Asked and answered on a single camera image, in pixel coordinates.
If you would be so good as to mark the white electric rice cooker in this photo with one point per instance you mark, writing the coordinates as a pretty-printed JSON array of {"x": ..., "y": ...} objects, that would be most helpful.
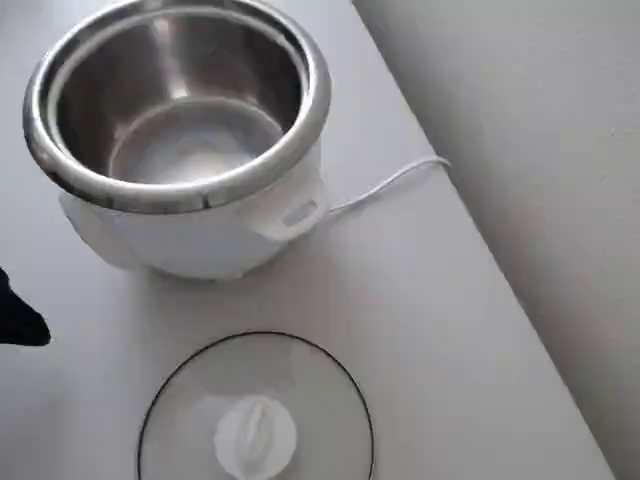
[{"x": 200, "y": 240}]

